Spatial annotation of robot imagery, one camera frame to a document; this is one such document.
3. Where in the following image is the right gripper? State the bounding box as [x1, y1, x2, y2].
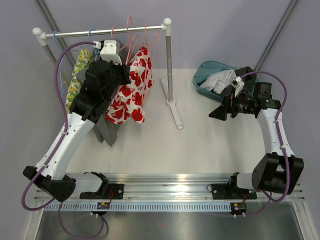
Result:
[209, 91, 255, 121]

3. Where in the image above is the grey garment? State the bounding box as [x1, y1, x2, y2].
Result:
[93, 39, 124, 147]

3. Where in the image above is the white skirt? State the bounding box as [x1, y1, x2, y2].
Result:
[200, 70, 237, 94]

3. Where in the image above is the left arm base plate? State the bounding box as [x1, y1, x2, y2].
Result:
[79, 183, 124, 200]

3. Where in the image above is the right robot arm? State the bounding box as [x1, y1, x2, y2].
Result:
[208, 82, 304, 198]

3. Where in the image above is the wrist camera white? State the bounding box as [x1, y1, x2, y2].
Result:
[93, 40, 123, 65]
[230, 76, 245, 98]

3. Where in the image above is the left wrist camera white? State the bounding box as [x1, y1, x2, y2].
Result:
[93, 40, 123, 65]

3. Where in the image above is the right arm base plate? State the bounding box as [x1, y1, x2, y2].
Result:
[210, 183, 257, 200]

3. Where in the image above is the slotted cable duct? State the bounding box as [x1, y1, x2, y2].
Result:
[45, 201, 231, 212]

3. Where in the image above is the dark dotted skirt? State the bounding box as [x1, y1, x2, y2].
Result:
[235, 66, 259, 93]

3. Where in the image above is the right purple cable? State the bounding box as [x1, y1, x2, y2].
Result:
[238, 71, 292, 217]

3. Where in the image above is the lemon print garment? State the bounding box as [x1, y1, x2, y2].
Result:
[65, 48, 91, 114]

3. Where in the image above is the metal clothes rack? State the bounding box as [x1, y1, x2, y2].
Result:
[32, 18, 183, 130]

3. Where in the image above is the red floral white garment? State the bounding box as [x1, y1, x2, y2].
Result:
[105, 46, 154, 125]

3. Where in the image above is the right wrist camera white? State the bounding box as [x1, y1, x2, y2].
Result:
[230, 76, 245, 98]

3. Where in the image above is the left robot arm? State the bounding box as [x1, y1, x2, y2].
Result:
[23, 59, 131, 202]

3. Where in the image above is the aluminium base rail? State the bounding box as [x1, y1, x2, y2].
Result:
[32, 172, 306, 202]

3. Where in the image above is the teal plastic bin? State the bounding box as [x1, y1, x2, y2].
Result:
[192, 61, 253, 103]

